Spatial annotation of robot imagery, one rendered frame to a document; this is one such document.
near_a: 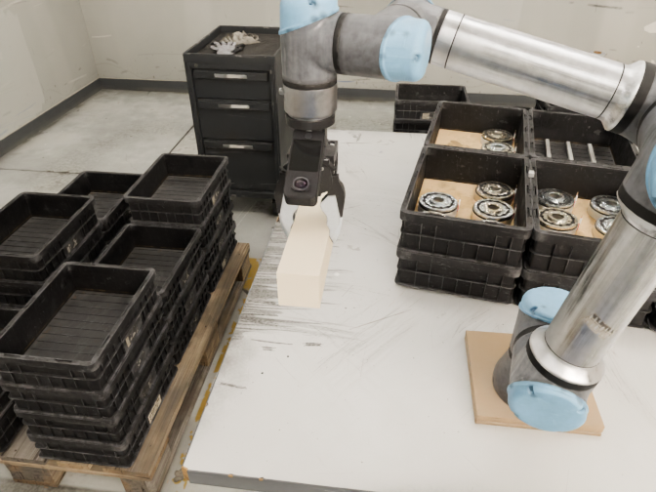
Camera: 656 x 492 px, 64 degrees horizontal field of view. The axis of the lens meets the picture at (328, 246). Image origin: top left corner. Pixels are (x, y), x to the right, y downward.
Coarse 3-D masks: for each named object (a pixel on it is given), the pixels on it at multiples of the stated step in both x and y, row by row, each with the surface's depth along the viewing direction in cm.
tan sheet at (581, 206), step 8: (576, 200) 146; (584, 200) 146; (576, 208) 143; (584, 208) 143; (576, 216) 140; (584, 216) 140; (584, 224) 136; (592, 224) 136; (576, 232) 133; (584, 232) 133
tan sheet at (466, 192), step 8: (424, 184) 154; (432, 184) 154; (440, 184) 154; (448, 184) 154; (456, 184) 154; (464, 184) 154; (472, 184) 154; (424, 192) 150; (448, 192) 150; (456, 192) 150; (464, 192) 150; (472, 192) 150; (464, 200) 146; (472, 200) 146; (512, 200) 146; (416, 208) 143; (464, 208) 143; (512, 208) 143; (456, 216) 140; (464, 216) 140; (512, 216) 140; (512, 224) 136
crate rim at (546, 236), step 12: (600, 168) 141; (612, 168) 141; (624, 168) 141; (540, 228) 116; (540, 240) 116; (552, 240) 115; (564, 240) 114; (576, 240) 113; (588, 240) 113; (600, 240) 112
